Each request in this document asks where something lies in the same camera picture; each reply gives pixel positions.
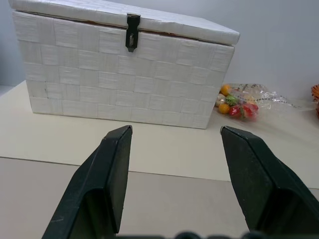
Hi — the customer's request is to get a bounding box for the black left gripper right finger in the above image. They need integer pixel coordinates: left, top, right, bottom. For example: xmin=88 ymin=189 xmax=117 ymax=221
xmin=220 ymin=125 xmax=319 ymax=239

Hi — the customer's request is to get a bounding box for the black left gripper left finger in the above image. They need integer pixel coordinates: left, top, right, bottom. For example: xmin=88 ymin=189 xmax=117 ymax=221
xmin=41 ymin=124 xmax=133 ymax=239

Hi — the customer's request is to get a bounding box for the clear bag of toy fruit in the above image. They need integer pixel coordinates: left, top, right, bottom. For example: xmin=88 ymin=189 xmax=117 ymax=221
xmin=214 ymin=83 xmax=315 ymax=122

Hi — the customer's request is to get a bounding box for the white woven storage box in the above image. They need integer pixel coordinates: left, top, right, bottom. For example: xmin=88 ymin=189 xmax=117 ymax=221
xmin=8 ymin=0 xmax=240 ymax=130

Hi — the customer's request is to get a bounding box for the dark metal box latch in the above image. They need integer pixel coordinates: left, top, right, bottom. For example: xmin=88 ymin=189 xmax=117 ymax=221
xmin=125 ymin=12 xmax=141 ymax=53

